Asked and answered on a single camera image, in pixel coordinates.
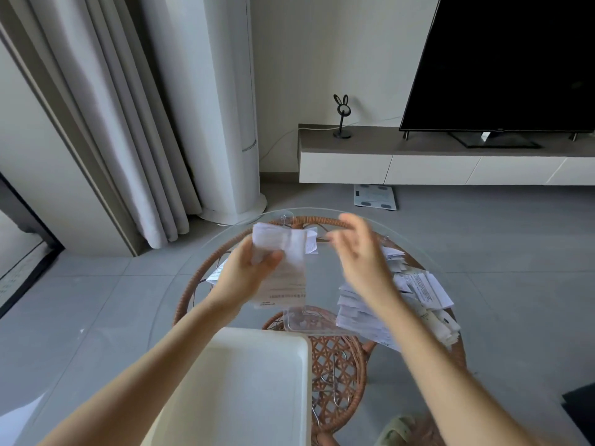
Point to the black rabbit-ear ornament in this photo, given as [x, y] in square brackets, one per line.
[343, 111]

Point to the green slipper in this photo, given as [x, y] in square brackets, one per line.
[395, 431]

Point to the black television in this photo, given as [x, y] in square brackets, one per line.
[502, 60]

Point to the white curtain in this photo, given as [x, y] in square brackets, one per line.
[116, 111]

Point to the white cabinet with grey top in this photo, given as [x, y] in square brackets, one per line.
[418, 162]

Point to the dark floor mat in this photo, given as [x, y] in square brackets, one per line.
[581, 411]

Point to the round rattan table base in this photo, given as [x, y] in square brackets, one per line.
[337, 376]

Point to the grey bathroom scale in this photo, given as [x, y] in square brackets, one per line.
[374, 197]

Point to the person's left forearm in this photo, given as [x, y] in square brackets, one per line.
[139, 390]

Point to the white plastic tray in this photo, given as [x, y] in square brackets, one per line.
[241, 390]

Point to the small flat white receipt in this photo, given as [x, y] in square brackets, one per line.
[216, 274]

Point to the person's left thumb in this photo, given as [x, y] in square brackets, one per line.
[270, 261]

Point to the clear plastic container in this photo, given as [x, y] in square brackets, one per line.
[311, 320]

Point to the person's right forearm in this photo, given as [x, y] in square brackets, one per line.
[446, 380]

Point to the white tower air conditioner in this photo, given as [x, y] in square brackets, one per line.
[218, 111]

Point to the person's right fingers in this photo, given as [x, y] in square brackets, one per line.
[346, 229]

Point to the pile of white receipts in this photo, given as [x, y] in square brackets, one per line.
[418, 301]

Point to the person's right hand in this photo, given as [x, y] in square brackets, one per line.
[365, 264]

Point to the person's left hand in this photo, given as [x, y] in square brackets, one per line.
[237, 281]

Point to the long white paper receipt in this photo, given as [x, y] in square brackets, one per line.
[283, 269]

